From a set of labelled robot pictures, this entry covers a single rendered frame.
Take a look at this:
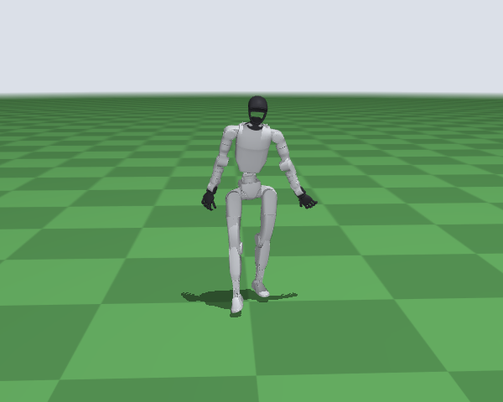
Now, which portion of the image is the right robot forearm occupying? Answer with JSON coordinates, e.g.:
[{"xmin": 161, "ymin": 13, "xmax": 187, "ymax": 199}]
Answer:
[{"xmin": 207, "ymin": 155, "xmax": 224, "ymax": 192}]

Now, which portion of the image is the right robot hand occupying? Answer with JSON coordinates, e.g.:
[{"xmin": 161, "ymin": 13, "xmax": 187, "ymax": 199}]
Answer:
[{"xmin": 201, "ymin": 186, "xmax": 217, "ymax": 211}]

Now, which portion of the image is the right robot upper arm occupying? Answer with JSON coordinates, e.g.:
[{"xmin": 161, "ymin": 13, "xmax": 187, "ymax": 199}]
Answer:
[{"xmin": 217, "ymin": 126, "xmax": 239, "ymax": 167}]

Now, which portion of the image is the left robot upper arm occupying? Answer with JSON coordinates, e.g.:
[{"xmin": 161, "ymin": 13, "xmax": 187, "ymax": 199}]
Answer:
[{"xmin": 270, "ymin": 128, "xmax": 291, "ymax": 171}]

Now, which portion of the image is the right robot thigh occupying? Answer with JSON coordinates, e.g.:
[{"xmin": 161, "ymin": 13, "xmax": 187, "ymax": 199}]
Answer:
[{"xmin": 226, "ymin": 188, "xmax": 243, "ymax": 255}]

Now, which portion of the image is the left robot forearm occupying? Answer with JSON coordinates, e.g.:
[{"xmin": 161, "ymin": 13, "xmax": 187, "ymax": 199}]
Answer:
[{"xmin": 285, "ymin": 160, "xmax": 303, "ymax": 196}]

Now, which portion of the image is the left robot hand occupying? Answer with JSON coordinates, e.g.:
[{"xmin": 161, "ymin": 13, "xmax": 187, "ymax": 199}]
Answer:
[{"xmin": 296, "ymin": 187, "xmax": 318, "ymax": 209}]

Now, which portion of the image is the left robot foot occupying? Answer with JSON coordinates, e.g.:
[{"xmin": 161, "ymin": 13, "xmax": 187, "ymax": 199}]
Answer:
[{"xmin": 251, "ymin": 280, "xmax": 270, "ymax": 297}]

